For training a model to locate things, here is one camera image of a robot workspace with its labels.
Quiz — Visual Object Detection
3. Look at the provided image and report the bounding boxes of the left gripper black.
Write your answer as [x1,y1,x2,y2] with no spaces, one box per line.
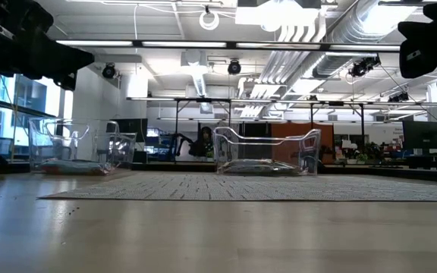
[0,0,96,91]

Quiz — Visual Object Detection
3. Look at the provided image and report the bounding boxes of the brown granola bar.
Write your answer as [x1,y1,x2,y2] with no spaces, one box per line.
[39,158,112,177]

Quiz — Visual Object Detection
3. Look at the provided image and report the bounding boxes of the green granola bar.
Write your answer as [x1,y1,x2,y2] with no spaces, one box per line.
[225,158,299,170]
[222,163,305,177]

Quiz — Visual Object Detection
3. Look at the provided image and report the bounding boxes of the dark computer monitor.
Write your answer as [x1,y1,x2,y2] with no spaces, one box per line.
[402,120,437,150]

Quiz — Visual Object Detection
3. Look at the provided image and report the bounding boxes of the clear plastic bin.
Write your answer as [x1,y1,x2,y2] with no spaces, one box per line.
[27,117,138,175]
[212,127,322,177]

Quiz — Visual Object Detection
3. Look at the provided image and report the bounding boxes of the long ceiling light bar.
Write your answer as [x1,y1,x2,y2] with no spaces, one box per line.
[55,37,401,54]

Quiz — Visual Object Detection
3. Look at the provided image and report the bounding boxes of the person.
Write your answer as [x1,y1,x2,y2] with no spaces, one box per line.
[190,126,215,158]

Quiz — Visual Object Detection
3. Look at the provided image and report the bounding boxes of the grey woven mat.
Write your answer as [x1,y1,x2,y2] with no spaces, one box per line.
[38,172,437,202]

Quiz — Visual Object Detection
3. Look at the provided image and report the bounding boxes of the black dome ceiling camera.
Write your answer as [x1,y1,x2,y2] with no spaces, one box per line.
[227,59,242,76]
[102,63,118,80]

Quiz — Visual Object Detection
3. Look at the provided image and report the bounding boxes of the black ceiling camera rig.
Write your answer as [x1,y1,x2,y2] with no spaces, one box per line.
[348,55,382,79]

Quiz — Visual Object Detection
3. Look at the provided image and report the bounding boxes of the black wall screen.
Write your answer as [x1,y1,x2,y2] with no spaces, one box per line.
[106,118,149,144]

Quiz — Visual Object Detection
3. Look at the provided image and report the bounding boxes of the black metal frame stand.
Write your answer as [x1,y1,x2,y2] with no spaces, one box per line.
[310,100,366,152]
[174,97,231,162]

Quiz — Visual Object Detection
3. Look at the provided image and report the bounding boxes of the orange partition wall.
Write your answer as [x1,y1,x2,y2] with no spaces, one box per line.
[271,121,335,168]

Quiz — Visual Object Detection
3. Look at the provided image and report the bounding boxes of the white cable coil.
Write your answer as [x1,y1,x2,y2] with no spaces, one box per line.
[198,8,221,32]

